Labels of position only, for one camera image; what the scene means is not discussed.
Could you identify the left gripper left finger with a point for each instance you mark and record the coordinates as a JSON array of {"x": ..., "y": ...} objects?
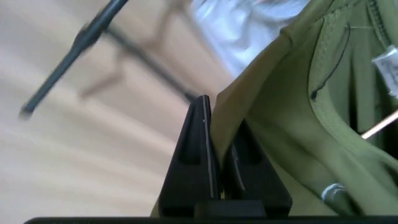
[{"x": 183, "y": 189}]

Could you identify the pink clothes hanger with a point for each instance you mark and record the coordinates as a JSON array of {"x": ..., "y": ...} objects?
[{"x": 379, "y": 125}]

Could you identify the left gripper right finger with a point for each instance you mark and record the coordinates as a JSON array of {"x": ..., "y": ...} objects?
[{"x": 264, "y": 193}]

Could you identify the pale grey shorts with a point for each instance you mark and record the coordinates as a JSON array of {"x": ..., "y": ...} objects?
[{"x": 242, "y": 31}]

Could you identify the black clothes rack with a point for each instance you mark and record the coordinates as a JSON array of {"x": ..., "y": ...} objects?
[{"x": 88, "y": 38}]

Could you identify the green long-sleeved shirt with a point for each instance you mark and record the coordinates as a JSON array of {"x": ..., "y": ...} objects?
[{"x": 280, "y": 93}]

